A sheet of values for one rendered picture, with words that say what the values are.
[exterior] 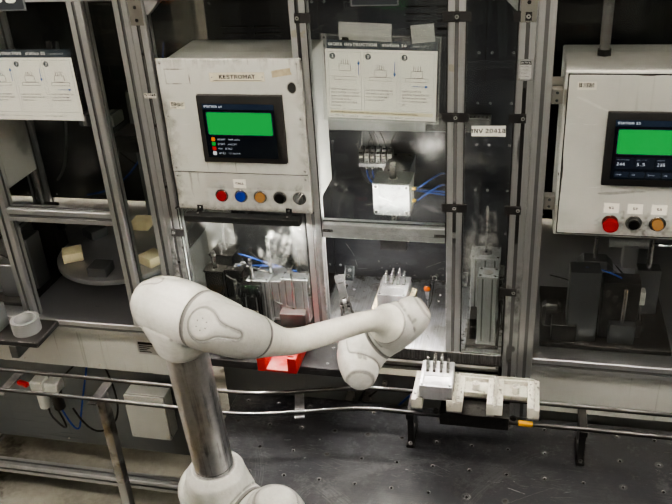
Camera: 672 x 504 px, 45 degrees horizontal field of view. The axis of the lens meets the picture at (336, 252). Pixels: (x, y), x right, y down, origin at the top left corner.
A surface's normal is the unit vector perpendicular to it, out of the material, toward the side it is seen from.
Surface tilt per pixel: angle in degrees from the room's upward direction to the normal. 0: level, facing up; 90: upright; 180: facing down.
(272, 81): 90
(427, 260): 90
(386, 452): 0
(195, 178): 90
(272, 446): 0
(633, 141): 90
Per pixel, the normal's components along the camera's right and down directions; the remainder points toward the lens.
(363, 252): -0.22, 0.48
